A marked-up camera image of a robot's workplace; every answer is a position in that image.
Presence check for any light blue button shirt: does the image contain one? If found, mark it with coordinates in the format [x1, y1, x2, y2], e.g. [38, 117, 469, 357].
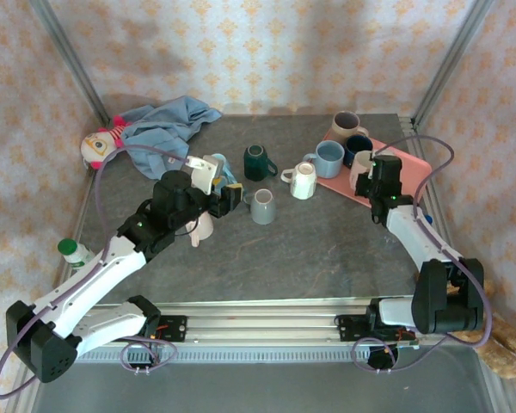
[119, 95, 223, 181]

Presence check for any aluminium frame post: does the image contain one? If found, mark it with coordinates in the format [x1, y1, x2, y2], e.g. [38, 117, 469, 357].
[28, 0, 113, 126]
[412, 0, 495, 126]

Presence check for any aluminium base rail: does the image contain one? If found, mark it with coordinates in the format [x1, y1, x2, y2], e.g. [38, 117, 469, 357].
[85, 299, 421, 345]

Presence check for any glossy pale blue mug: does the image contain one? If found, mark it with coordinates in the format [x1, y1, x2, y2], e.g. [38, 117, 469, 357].
[209, 152, 234, 177]

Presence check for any beige mug purple interior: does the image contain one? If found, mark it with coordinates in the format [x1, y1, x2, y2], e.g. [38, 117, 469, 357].
[329, 110, 370, 145]

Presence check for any white faceted mug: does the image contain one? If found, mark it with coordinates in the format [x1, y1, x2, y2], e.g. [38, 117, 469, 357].
[280, 161, 318, 200]

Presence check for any grey mug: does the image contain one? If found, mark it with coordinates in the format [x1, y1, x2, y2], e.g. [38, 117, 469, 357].
[243, 188, 277, 225]

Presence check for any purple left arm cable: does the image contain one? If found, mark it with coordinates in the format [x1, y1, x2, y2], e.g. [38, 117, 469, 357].
[0, 145, 191, 401]

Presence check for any white plush doll with glasses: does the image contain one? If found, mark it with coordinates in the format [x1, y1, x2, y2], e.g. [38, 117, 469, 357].
[80, 114, 132, 171]

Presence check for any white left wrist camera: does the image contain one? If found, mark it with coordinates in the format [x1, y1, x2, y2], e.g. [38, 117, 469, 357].
[184, 154, 224, 194]

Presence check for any grey metal shelf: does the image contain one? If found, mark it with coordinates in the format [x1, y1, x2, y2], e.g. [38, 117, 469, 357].
[25, 343, 500, 413]

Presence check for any dark green mug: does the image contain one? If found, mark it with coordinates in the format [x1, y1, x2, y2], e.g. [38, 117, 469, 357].
[243, 144, 279, 182]

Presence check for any matte light blue mug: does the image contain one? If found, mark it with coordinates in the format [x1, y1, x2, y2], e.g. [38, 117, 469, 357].
[303, 140, 345, 179]

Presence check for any slotted grey cable duct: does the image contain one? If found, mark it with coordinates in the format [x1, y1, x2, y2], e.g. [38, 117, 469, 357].
[75, 346, 399, 363]

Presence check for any navy blue mug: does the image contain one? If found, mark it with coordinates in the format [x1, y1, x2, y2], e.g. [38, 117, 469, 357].
[342, 134, 374, 169]

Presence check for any green capped white bottle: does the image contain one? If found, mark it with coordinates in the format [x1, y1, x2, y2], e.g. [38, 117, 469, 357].
[57, 238, 95, 270]

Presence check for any pink plastic tray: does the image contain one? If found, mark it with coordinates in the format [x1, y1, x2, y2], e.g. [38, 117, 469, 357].
[316, 128, 433, 210]

